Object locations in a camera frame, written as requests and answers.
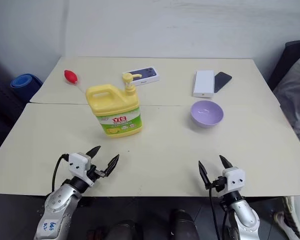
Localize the black chair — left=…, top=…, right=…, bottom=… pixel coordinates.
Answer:
left=267, top=39, right=300, bottom=94

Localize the blue rolled yoga mat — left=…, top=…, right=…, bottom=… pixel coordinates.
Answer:
left=10, top=73, right=44, bottom=101

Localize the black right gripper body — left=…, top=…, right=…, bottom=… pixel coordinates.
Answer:
left=209, top=175, right=227, bottom=195

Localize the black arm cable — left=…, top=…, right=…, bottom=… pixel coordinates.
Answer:
left=208, top=186, right=229, bottom=240
left=50, top=154, right=70, bottom=194

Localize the red rubber air blower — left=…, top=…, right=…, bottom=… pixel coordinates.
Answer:
left=63, top=69, right=87, bottom=95

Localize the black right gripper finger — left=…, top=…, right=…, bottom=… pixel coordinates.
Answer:
left=198, top=160, right=212, bottom=190
left=218, top=154, right=234, bottom=171

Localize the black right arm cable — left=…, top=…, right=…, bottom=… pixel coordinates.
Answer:
left=208, top=186, right=229, bottom=240

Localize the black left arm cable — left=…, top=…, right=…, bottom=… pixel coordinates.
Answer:
left=50, top=154, right=70, bottom=194

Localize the white sneaker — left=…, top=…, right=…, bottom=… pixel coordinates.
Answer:
left=273, top=195, right=300, bottom=240

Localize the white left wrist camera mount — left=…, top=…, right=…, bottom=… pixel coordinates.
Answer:
left=67, top=151, right=95, bottom=187

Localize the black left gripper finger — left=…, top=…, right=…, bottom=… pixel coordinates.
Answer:
left=99, top=153, right=121, bottom=178
left=86, top=145, right=102, bottom=159

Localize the grey cloth bundle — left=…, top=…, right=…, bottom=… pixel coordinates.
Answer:
left=273, top=48, right=300, bottom=151

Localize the yellow dish soap pump bottle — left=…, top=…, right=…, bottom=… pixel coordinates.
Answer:
left=85, top=72, right=143, bottom=139

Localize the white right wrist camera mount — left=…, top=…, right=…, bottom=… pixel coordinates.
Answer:
left=221, top=166, right=246, bottom=194

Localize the plain white box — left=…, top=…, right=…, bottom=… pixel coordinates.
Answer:
left=192, top=70, right=215, bottom=99

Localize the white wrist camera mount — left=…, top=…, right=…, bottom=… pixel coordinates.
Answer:
left=221, top=166, right=246, bottom=194
left=67, top=151, right=95, bottom=187

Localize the purple bowl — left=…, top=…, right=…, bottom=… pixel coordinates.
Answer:
left=190, top=100, right=225, bottom=129

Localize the black sofa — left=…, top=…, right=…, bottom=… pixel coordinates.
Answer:
left=0, top=52, right=32, bottom=163

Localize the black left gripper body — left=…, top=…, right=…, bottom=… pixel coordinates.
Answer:
left=88, top=163, right=105, bottom=182

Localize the black smartphone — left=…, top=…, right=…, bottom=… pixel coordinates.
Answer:
left=213, top=71, right=233, bottom=94

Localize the smartphone retail box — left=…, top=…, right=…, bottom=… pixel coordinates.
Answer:
left=121, top=66, right=162, bottom=88

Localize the dark rounded shape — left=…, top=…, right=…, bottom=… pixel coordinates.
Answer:
left=168, top=208, right=199, bottom=240

